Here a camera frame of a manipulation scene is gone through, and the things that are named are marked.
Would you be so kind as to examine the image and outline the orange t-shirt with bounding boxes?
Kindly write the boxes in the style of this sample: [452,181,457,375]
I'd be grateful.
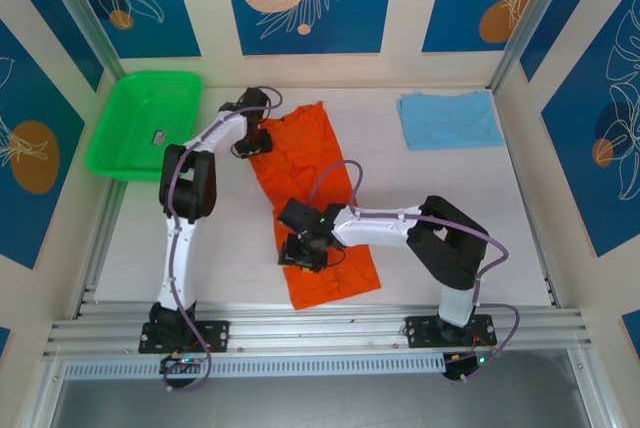
[248,101,382,311]

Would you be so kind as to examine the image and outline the green plastic basket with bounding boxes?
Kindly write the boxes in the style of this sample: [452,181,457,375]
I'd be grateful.
[85,71,205,183]

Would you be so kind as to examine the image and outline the folded light blue t-shirt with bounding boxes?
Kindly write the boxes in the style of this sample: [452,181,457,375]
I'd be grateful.
[397,90,505,151]

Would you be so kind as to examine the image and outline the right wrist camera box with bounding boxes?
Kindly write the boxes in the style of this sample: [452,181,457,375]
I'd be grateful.
[277,199,324,235]

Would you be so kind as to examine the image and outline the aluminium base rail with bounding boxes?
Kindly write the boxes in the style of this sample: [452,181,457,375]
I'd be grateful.
[42,300,586,360]

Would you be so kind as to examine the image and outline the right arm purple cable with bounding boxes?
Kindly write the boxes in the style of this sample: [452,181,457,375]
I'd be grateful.
[305,160,521,367]

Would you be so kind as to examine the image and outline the grey slotted cable duct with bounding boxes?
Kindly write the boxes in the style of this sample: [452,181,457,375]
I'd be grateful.
[64,353,446,380]

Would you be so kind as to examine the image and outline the aluminium side rail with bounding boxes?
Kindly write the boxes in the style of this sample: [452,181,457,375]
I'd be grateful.
[504,147,566,309]
[74,180,126,319]

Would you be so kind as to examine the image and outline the aluminium frame post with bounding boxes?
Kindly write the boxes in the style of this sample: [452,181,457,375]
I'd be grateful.
[487,0,584,92]
[35,0,126,84]

